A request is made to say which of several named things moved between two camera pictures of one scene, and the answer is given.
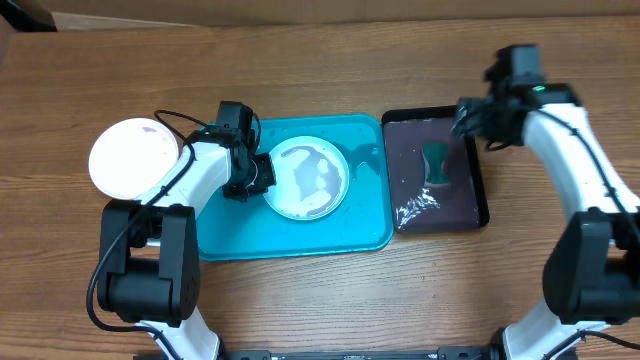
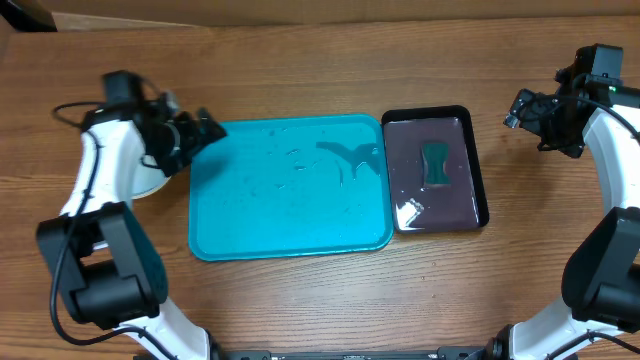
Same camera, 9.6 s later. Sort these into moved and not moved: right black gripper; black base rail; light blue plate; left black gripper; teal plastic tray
Moved: right black gripper; light blue plate; left black gripper
Not moved: teal plastic tray; black base rail
